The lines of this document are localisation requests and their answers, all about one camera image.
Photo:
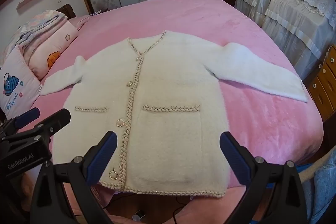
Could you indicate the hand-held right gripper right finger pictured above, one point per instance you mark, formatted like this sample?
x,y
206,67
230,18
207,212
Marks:
x,y
235,155

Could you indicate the pink cartoon print pillow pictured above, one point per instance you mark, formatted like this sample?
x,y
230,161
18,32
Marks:
x,y
18,82

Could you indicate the pink flower print quilt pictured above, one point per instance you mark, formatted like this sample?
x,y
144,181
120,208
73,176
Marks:
x,y
52,45

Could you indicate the folded floral quilt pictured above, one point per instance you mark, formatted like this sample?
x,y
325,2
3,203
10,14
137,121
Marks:
x,y
39,24

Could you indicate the denim garment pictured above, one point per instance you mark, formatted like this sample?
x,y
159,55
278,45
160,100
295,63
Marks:
x,y
324,187

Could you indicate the pink plush blanket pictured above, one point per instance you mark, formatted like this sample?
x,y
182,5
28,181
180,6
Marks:
x,y
197,16

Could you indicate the blue plastic stool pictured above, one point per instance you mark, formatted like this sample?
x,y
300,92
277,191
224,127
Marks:
x,y
302,166

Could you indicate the dark wooden headboard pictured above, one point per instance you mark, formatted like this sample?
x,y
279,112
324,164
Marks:
x,y
68,11

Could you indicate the beige knit cloth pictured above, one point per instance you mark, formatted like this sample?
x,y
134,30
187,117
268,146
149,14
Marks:
x,y
312,172

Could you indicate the white fuzzy cardigan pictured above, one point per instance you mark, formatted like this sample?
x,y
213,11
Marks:
x,y
170,87

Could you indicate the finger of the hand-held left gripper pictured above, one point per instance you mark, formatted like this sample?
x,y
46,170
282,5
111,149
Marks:
x,y
56,119
26,116

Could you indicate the lace covered furniture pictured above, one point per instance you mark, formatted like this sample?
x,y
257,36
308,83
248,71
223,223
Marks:
x,y
288,8

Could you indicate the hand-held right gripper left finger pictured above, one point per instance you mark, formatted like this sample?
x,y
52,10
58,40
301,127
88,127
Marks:
x,y
103,153

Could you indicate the wooden drawer cabinet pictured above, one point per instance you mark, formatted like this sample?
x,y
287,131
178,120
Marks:
x,y
324,82

